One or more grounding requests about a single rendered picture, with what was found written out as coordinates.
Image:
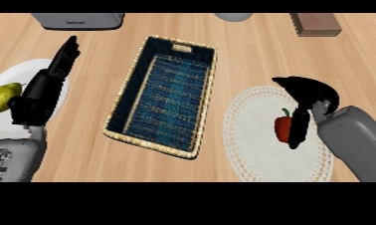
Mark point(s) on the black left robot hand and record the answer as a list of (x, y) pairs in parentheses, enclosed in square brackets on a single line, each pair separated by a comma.
[(42, 94)]

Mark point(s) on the grey round object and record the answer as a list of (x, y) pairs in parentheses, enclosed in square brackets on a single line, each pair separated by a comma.
[(233, 16)]

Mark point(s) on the white round placemat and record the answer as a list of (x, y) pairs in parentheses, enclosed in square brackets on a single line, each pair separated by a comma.
[(264, 149)]

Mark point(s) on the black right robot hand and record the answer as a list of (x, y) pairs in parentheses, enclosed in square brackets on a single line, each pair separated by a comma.
[(308, 93)]

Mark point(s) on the brown wooden block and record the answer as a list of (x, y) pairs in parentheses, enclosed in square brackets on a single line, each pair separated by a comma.
[(316, 24)]

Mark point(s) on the white plate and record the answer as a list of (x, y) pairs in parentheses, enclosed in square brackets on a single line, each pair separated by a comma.
[(19, 79)]

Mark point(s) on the yellow-green pear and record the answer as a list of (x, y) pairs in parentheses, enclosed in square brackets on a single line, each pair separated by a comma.
[(8, 94)]

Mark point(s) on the blue wicker basket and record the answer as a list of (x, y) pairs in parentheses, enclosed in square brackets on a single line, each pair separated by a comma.
[(164, 98)]

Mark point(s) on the grey appliance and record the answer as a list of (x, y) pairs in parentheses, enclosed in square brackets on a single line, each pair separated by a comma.
[(78, 20)]

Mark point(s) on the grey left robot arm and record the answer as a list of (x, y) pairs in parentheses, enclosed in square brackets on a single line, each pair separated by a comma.
[(19, 156)]

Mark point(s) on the red bell pepper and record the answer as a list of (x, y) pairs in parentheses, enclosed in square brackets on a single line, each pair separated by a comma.
[(283, 128)]

